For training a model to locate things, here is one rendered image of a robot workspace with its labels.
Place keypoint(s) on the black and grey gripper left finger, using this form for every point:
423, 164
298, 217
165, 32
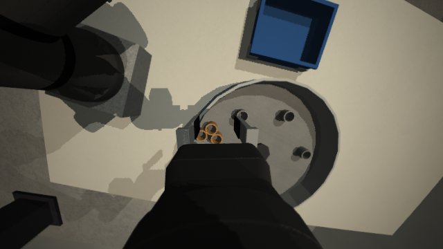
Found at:
187, 134

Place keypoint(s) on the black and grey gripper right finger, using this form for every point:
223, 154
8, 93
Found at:
245, 132

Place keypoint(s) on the blue open crate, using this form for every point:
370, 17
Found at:
298, 29

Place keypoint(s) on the bronze bushing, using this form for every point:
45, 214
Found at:
199, 138
211, 132
217, 141

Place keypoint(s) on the dark grey metal bushing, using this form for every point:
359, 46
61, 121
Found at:
304, 153
246, 114
290, 118

